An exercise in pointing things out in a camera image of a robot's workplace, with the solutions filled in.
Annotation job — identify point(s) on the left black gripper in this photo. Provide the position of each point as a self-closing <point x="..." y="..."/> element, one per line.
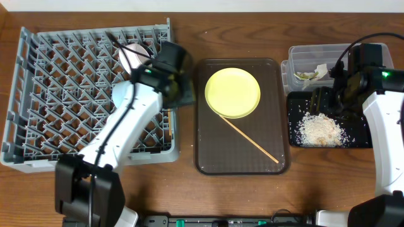
<point x="185" y="92"/>

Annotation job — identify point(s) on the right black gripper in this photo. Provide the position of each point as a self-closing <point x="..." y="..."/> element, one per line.
<point x="322" y="99"/>

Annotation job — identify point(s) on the pink white bowl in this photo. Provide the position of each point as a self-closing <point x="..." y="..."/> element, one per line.
<point x="130" y="60"/>

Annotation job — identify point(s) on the wooden chopstick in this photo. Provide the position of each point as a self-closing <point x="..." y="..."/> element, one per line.
<point x="169" y="121"/>
<point x="249" y="139"/>

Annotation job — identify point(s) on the light blue small plate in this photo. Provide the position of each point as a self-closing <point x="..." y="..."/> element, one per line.
<point x="118" y="93"/>

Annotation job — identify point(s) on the green snack wrapper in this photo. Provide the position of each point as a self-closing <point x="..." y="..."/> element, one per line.
<point x="305" y="76"/>

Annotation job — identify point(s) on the yellow round plate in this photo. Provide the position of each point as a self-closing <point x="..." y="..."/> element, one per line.
<point x="232" y="93"/>

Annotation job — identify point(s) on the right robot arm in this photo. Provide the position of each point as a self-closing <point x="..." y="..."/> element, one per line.
<point x="384" y="115"/>

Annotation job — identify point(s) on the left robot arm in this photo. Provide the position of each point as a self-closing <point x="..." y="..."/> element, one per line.
<point x="88" y="188"/>

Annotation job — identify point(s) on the clear plastic waste bin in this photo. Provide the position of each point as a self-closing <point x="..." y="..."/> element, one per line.
<point x="305" y="59"/>

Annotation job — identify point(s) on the black rectangular waste tray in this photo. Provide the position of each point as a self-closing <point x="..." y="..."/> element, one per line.
<point x="355" y="132"/>

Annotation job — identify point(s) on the grey plastic dishwasher rack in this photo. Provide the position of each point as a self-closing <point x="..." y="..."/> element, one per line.
<point x="62" y="89"/>

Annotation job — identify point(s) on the spilled rice pile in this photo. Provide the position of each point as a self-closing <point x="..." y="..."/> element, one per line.
<point x="320" y="131"/>

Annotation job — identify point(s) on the dark brown serving tray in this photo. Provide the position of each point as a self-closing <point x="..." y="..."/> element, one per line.
<point x="220" y="150"/>

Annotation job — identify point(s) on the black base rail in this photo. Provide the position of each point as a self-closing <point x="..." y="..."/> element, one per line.
<point x="221" y="221"/>

